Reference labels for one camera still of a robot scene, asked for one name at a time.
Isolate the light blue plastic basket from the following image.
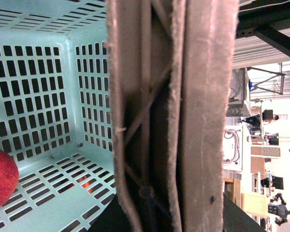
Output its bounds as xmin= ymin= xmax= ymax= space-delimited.
xmin=0 ymin=0 xmax=116 ymax=232

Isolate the red yellow apple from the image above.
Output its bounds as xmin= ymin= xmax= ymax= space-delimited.
xmin=0 ymin=150 xmax=19 ymax=207

